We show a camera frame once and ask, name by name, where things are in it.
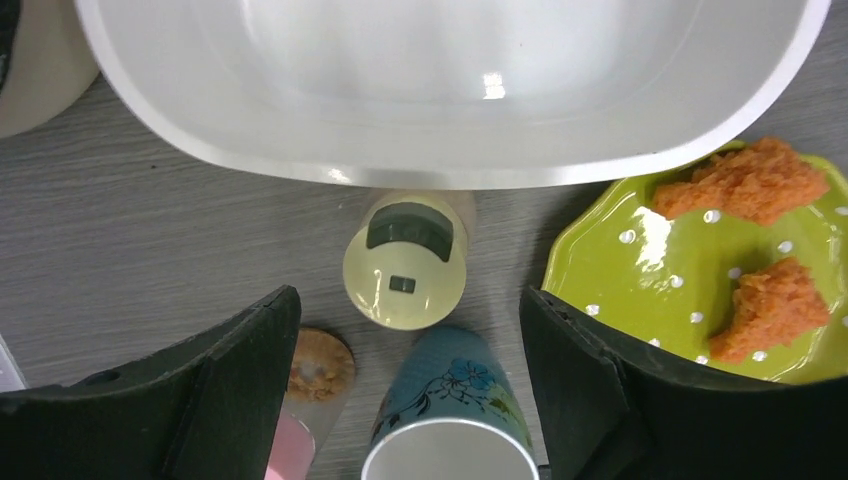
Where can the blue handled white mug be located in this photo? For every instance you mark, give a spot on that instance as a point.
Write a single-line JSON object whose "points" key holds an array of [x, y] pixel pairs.
{"points": [[450, 413]]}

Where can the pink lid spice shaker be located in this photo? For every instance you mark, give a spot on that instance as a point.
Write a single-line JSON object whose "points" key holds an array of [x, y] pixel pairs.
{"points": [[321, 380]]}

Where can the black bag lined trash bin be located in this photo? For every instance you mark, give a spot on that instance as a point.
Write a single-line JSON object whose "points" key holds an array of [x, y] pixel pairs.
{"points": [[46, 62]]}

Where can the white rectangular basin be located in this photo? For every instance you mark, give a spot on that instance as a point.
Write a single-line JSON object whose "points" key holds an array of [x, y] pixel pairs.
{"points": [[463, 95]]}

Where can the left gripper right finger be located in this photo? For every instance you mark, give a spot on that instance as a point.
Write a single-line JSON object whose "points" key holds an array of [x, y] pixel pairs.
{"points": [[615, 407]]}

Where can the upper orange food piece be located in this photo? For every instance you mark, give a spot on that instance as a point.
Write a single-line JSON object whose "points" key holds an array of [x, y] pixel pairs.
{"points": [[759, 183]]}

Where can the orange food piece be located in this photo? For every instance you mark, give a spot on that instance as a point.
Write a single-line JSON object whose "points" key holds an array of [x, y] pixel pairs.
{"points": [[772, 307], [759, 183]]}

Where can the lower orange food piece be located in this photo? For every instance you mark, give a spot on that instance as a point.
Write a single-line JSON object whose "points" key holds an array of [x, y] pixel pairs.
{"points": [[772, 307]]}

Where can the green polka dot plate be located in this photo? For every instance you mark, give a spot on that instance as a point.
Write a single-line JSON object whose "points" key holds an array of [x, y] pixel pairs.
{"points": [[670, 283]]}

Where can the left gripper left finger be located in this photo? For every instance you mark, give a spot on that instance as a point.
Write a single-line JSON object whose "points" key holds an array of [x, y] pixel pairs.
{"points": [[204, 408]]}

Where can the yellow lid spice shaker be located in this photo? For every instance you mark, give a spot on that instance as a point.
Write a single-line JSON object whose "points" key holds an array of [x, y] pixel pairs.
{"points": [[406, 266]]}

